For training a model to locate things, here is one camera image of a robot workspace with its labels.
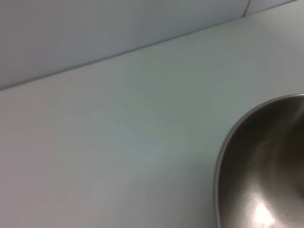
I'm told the stainless steel mixing bowl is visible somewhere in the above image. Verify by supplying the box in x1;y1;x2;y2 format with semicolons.
213;94;304;228

